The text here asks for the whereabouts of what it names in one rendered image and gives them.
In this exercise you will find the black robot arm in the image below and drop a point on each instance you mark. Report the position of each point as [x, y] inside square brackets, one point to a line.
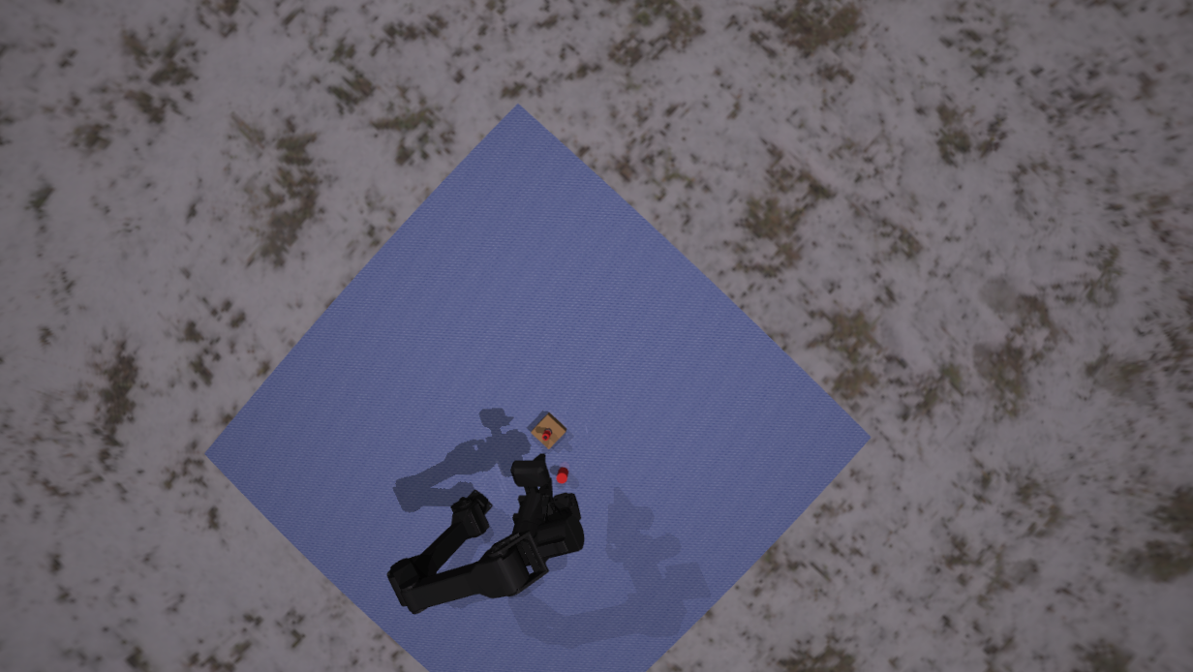
[501, 571]

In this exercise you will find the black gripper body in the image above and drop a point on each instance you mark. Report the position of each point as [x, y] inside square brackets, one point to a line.
[530, 475]

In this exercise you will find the tan wooden block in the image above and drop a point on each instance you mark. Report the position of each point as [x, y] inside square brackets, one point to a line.
[548, 422]

